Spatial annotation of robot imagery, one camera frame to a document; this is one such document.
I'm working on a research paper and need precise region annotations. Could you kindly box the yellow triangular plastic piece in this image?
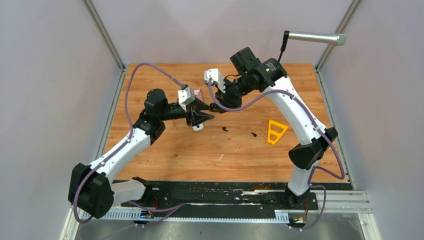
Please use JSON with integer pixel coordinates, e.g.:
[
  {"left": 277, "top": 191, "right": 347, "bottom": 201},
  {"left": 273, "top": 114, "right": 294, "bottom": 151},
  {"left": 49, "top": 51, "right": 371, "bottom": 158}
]
[{"left": 266, "top": 119, "right": 289, "bottom": 145}]

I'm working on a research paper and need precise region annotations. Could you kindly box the silver microphone tube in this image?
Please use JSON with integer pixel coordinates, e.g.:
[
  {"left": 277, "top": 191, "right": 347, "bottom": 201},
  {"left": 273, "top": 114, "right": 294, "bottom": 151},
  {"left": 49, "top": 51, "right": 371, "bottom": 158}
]
[{"left": 283, "top": 31, "right": 347, "bottom": 46}]

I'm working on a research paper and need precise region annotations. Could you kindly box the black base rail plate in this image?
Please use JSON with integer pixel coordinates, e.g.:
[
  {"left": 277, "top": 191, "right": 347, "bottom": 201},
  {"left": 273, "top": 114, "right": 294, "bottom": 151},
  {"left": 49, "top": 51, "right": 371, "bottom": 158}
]
[{"left": 123, "top": 180, "right": 324, "bottom": 223}]

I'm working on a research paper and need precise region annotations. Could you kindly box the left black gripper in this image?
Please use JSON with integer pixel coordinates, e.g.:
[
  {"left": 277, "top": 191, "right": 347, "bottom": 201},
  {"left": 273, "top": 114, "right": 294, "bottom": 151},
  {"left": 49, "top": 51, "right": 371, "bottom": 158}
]
[{"left": 159, "top": 95, "right": 215, "bottom": 127}]

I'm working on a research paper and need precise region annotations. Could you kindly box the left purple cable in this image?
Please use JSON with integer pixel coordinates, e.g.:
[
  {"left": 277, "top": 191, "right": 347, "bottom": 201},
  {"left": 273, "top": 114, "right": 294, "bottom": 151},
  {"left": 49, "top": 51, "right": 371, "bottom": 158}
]
[{"left": 72, "top": 62, "right": 186, "bottom": 226}]

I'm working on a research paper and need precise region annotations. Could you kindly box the black tripod stand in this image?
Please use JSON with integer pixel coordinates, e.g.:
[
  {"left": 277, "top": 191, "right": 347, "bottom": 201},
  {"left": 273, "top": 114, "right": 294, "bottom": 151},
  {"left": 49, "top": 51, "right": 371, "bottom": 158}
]
[{"left": 277, "top": 30, "right": 290, "bottom": 62}]

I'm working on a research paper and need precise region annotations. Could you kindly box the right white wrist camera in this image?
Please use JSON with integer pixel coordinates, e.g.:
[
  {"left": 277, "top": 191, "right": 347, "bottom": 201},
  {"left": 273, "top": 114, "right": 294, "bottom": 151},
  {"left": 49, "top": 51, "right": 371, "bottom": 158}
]
[{"left": 203, "top": 68, "right": 226, "bottom": 93}]

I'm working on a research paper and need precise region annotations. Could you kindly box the pink card box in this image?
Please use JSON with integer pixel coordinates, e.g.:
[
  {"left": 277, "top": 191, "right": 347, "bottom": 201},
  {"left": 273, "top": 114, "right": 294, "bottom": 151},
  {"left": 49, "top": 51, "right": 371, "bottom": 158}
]
[{"left": 194, "top": 89, "right": 204, "bottom": 102}]

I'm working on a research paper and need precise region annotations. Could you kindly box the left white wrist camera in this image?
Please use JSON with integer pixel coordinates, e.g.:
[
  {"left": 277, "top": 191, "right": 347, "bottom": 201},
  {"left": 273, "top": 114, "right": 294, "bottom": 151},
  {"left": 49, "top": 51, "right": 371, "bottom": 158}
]
[{"left": 177, "top": 85, "right": 196, "bottom": 112}]

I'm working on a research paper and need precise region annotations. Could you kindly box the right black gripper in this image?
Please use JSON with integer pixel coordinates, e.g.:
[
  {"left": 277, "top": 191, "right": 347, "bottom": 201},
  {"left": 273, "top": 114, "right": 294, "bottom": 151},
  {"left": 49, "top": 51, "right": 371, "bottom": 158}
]
[{"left": 215, "top": 73, "right": 257, "bottom": 113}]

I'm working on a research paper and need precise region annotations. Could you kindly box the black earbud charging case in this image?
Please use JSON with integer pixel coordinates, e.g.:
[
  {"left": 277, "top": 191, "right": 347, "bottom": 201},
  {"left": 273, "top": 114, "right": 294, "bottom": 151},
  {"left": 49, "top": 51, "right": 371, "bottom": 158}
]
[{"left": 209, "top": 103, "right": 220, "bottom": 113}]

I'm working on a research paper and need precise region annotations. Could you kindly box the white earbud charging case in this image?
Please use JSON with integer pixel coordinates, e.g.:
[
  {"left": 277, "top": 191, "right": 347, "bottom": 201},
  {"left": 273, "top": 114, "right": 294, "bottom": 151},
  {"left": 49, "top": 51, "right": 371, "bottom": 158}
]
[{"left": 192, "top": 123, "right": 204, "bottom": 132}]

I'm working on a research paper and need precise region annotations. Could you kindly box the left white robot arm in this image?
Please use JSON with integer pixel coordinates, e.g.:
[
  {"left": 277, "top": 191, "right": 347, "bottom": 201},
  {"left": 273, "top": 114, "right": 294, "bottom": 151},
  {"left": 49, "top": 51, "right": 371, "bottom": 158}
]
[{"left": 68, "top": 87, "right": 214, "bottom": 219}]

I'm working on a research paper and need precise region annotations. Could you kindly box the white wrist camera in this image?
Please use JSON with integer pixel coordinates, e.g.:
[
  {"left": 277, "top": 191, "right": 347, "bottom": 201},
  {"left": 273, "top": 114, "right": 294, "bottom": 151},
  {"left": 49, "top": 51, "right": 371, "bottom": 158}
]
[
  {"left": 177, "top": 85, "right": 196, "bottom": 112},
  {"left": 203, "top": 68, "right": 226, "bottom": 93}
]

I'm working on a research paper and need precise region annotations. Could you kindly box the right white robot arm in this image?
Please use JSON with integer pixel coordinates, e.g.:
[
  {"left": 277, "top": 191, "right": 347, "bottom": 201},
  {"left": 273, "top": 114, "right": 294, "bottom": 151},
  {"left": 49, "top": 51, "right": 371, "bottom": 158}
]
[{"left": 203, "top": 47, "right": 338, "bottom": 209}]

